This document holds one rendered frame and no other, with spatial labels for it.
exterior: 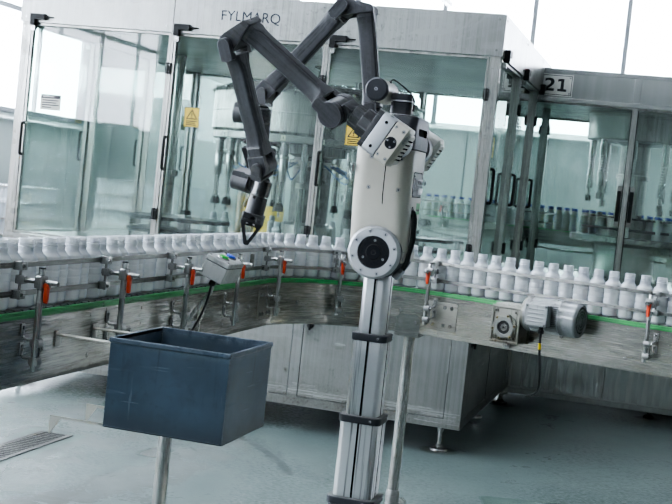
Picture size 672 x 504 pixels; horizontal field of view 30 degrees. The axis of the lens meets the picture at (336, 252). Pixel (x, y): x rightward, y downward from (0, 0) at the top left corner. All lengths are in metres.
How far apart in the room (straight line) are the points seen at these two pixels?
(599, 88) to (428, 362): 2.61
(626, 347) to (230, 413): 1.99
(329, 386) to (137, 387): 3.89
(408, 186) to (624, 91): 4.93
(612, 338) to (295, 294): 1.21
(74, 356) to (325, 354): 3.69
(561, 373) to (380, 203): 5.01
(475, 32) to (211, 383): 4.04
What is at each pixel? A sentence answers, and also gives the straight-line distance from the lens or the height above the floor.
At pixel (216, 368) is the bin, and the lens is 2.98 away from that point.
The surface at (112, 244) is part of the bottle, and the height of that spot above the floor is 1.14.
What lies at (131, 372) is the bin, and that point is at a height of 0.87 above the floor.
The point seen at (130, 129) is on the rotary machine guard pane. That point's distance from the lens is 7.29.
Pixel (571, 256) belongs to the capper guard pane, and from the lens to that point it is 8.52.
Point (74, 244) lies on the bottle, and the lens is 3.30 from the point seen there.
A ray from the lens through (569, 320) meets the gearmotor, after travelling 4.57.
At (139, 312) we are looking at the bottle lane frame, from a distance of 3.63.
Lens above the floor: 1.37
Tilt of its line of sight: 3 degrees down
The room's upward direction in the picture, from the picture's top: 6 degrees clockwise
